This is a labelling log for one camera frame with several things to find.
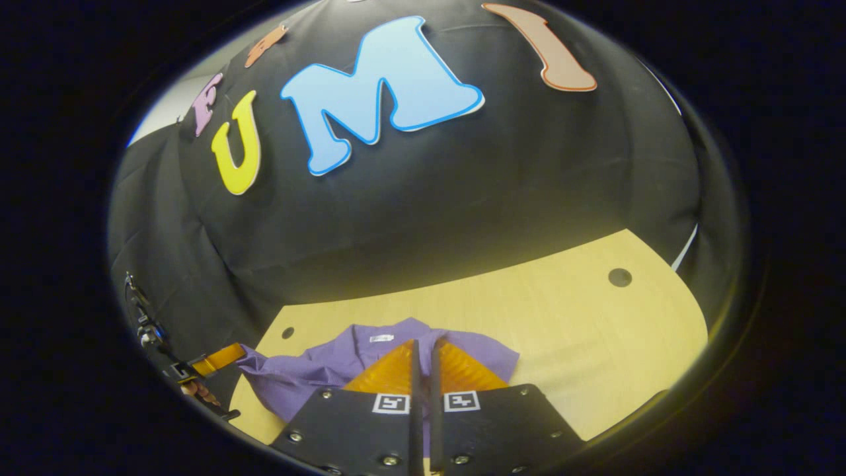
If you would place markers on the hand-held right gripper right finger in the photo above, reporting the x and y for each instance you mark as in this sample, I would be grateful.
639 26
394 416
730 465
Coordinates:
436 423

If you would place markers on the purple knit shirt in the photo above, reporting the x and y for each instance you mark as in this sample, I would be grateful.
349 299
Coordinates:
310 370

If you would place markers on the black backdrop cloth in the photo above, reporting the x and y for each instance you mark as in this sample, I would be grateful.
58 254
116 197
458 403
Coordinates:
462 198

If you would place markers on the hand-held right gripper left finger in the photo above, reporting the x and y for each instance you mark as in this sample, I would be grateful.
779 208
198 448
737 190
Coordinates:
415 423

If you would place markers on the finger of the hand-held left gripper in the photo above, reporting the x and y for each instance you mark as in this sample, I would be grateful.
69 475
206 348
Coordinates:
221 359

